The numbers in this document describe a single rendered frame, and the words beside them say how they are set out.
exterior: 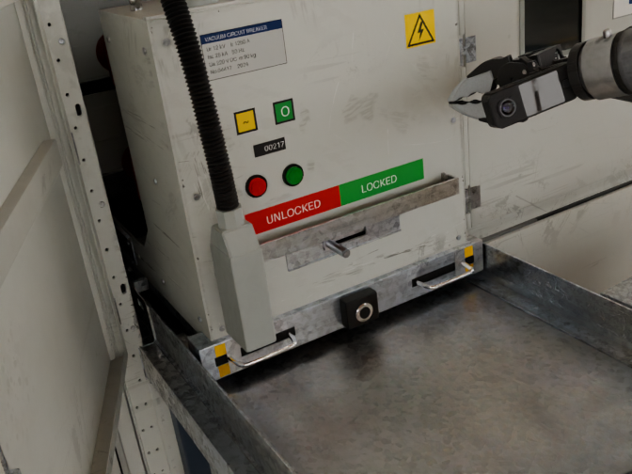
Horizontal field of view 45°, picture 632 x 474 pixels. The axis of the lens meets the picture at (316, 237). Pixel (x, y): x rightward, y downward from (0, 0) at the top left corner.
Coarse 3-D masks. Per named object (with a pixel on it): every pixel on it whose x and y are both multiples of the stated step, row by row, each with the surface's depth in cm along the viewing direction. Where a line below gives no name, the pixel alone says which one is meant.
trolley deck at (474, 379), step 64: (384, 320) 127; (448, 320) 125; (512, 320) 123; (256, 384) 115; (320, 384) 113; (384, 384) 111; (448, 384) 109; (512, 384) 108; (576, 384) 106; (320, 448) 100; (384, 448) 98; (448, 448) 97; (512, 448) 96; (576, 448) 94
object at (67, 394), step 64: (0, 0) 86; (0, 64) 92; (0, 128) 87; (0, 192) 83; (64, 192) 114; (0, 256) 74; (64, 256) 107; (0, 320) 76; (64, 320) 101; (0, 384) 73; (64, 384) 96; (0, 448) 65; (64, 448) 91
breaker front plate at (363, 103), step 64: (320, 0) 105; (384, 0) 110; (448, 0) 115; (320, 64) 108; (384, 64) 113; (448, 64) 119; (192, 128) 101; (320, 128) 111; (384, 128) 117; (448, 128) 123; (192, 192) 104; (384, 192) 120; (320, 256) 118; (384, 256) 124
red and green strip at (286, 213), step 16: (416, 160) 122; (368, 176) 118; (384, 176) 119; (400, 176) 121; (416, 176) 123; (320, 192) 114; (336, 192) 116; (352, 192) 117; (368, 192) 119; (272, 208) 111; (288, 208) 112; (304, 208) 114; (320, 208) 115; (256, 224) 110; (272, 224) 112
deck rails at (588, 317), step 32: (512, 256) 128; (480, 288) 133; (512, 288) 131; (544, 288) 124; (576, 288) 117; (160, 320) 122; (544, 320) 121; (576, 320) 119; (608, 320) 113; (608, 352) 111; (192, 384) 116; (224, 416) 105; (256, 448) 96
